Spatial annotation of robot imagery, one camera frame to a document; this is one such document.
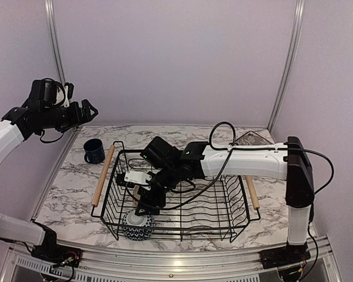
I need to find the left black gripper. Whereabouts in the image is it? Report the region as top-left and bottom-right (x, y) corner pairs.
(41, 98), (97, 133)

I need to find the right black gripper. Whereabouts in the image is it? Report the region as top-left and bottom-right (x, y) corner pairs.
(134, 163), (180, 216)

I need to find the blue white patterned bowl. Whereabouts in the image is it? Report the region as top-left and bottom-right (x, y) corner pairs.
(122, 210), (155, 241)

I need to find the dark blue mug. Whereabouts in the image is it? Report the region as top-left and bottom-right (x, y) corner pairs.
(84, 139), (105, 164)

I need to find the round grey deer plate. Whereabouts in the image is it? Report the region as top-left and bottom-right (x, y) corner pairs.
(235, 131), (272, 146)

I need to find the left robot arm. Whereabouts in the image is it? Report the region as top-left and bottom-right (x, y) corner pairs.
(0, 78), (98, 261)

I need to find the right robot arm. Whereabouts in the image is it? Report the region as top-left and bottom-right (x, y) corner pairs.
(125, 136), (329, 263)

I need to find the beige ceramic bowl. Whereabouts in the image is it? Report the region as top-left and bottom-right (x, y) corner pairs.
(133, 185), (141, 207)

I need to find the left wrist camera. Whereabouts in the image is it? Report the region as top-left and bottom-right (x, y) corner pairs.
(54, 82), (74, 108)

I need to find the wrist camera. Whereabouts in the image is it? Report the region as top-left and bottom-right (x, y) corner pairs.
(115, 171), (152, 187)
(54, 82), (74, 108)

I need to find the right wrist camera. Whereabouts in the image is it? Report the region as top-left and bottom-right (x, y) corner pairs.
(115, 171), (152, 187)

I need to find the left aluminium frame post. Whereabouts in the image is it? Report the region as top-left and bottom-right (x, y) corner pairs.
(44, 0), (78, 130)

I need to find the aluminium frame post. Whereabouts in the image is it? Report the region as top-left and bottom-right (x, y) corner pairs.
(44, 0), (78, 130)
(267, 0), (305, 133)

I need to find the left wooden rack handle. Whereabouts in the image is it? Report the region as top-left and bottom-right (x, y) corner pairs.
(91, 145), (115, 207)

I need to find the wooden rack handle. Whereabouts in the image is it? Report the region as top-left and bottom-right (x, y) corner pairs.
(245, 176), (260, 210)
(91, 145), (115, 207)

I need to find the black wire dish rack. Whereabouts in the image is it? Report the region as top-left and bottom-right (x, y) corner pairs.
(91, 141), (261, 242)

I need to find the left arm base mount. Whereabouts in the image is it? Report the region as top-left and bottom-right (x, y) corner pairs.
(31, 221), (82, 267)

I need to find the right wooden rack handle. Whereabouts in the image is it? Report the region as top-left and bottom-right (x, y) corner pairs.
(245, 176), (260, 210)

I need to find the front aluminium rail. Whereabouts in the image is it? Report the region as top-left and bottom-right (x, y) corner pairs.
(5, 239), (342, 282)

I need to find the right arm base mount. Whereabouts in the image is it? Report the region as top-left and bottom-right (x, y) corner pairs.
(259, 243), (311, 269)

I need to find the right aluminium frame post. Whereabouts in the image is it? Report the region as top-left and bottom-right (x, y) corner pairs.
(267, 0), (305, 133)

